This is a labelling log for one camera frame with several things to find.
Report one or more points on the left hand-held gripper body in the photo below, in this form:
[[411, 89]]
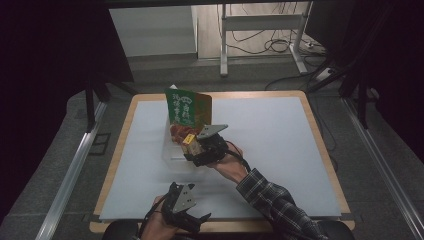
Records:
[[181, 200]]

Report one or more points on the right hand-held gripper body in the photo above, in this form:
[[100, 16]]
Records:
[[213, 146]]

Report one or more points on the clear plastic container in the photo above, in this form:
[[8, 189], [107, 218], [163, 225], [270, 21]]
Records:
[[170, 156]]

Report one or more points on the green and red seasoning packet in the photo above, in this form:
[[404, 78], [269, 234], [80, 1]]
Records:
[[186, 110]]

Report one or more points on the person's right hand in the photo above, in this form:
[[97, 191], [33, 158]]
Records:
[[231, 163]]

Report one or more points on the person's left hand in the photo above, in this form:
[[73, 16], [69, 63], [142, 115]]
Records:
[[156, 226]]

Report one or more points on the person's left leg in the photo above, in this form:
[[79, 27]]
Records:
[[120, 230]]

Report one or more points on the person's leg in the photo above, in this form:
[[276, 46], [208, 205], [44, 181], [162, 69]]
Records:
[[338, 230], [120, 230]]

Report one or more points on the black metal stand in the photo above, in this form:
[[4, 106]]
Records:
[[361, 96], [90, 100]]

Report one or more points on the white cabinet panel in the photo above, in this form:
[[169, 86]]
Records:
[[151, 31]]

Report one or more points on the white power strip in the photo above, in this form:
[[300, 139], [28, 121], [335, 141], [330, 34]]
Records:
[[324, 74]]

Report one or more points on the person's right leg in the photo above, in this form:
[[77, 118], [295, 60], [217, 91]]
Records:
[[338, 230]]

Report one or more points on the aluminium rail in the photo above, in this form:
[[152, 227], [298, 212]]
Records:
[[383, 166], [71, 170]]

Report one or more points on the white metal desk frame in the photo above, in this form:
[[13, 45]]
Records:
[[263, 22]]

